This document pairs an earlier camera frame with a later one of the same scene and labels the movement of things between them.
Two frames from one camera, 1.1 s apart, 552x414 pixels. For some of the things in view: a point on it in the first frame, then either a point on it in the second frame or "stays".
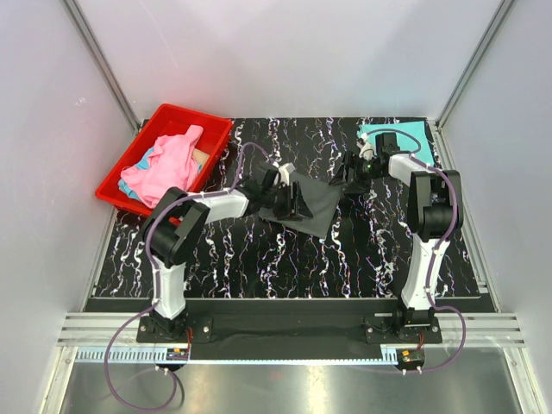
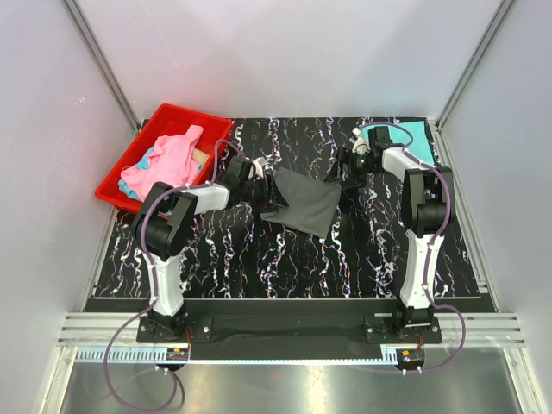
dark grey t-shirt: (318, 196) stays
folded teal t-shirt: (411, 137) stays
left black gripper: (294, 209) to (270, 198)
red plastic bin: (169, 120) stays
